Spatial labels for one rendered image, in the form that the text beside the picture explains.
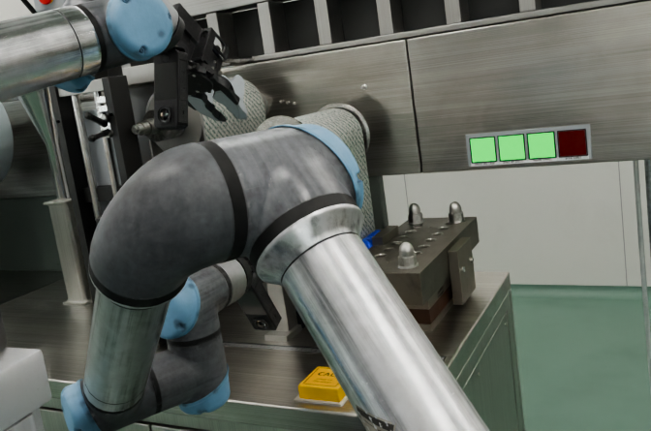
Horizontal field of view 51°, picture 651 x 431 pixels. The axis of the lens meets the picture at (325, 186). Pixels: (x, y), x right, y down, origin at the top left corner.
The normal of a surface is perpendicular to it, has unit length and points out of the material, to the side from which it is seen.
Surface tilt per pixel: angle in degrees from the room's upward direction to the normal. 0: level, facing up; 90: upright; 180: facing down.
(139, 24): 90
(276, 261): 112
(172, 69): 78
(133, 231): 84
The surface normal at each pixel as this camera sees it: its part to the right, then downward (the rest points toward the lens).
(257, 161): 0.36, -0.57
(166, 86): -0.46, 0.00
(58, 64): 0.73, 0.44
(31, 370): 0.91, -0.06
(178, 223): 0.07, 0.14
